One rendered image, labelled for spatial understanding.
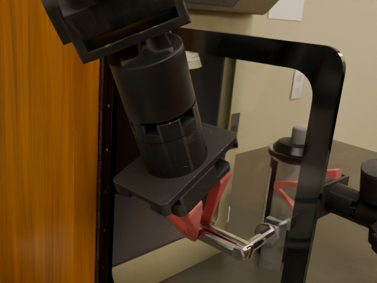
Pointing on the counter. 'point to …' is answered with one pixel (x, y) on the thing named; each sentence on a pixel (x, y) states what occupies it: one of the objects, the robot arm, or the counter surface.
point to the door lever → (211, 233)
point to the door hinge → (99, 159)
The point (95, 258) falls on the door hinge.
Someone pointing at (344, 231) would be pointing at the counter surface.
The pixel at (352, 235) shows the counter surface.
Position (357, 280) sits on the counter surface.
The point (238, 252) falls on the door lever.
